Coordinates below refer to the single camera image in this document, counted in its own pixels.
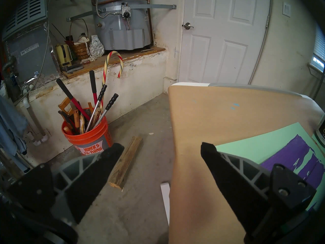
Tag brown kraft paper cover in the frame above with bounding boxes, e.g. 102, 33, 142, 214
168, 85, 325, 244

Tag wooden-handled hand saw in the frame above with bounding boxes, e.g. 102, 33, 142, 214
58, 97, 76, 117

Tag chrome wire shelf rack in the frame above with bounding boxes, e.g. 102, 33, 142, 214
312, 73, 325, 100

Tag blue hanging cloth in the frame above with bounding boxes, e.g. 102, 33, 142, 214
0, 96, 28, 156

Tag purple paint jar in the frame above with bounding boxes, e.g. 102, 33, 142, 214
315, 114, 325, 148

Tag grey Bryant furnace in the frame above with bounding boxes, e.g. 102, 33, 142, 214
1, 0, 60, 86

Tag orange plastic bucket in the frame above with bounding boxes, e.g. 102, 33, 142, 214
61, 108, 112, 155

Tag white window sill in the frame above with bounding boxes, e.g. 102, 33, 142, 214
307, 63, 325, 73

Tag foil-wrapped bundle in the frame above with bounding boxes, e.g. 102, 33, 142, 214
89, 35, 105, 59

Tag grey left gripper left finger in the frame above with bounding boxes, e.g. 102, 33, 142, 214
7, 143, 125, 224

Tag striped candy cane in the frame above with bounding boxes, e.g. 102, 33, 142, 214
102, 51, 124, 112

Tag light green paper sheet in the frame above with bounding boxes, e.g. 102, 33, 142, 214
215, 122, 325, 212

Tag black-grip metal tool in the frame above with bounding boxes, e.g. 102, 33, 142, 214
95, 93, 119, 127
86, 84, 107, 132

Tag wooden ledge board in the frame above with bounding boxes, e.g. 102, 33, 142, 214
62, 47, 166, 79

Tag white PVC pipe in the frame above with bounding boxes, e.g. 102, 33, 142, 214
22, 96, 49, 146

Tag red-handled long tool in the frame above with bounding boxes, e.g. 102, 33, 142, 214
56, 78, 90, 120
89, 70, 98, 105

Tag wicker basket with handle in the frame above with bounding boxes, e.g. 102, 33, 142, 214
66, 19, 90, 60

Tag yellow jug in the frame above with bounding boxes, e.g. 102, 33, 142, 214
55, 43, 73, 68

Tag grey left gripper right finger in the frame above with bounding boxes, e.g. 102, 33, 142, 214
201, 142, 317, 237

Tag white panel door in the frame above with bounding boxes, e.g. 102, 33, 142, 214
178, 0, 271, 85

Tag metal heater strap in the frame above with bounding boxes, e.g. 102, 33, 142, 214
67, 4, 177, 21

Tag wooden dowel sticks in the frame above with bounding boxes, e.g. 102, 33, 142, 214
109, 135, 143, 190

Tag white window blinds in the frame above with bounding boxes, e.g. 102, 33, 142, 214
313, 25, 325, 68

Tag grey water heater tank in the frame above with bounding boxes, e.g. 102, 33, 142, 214
91, 0, 153, 51

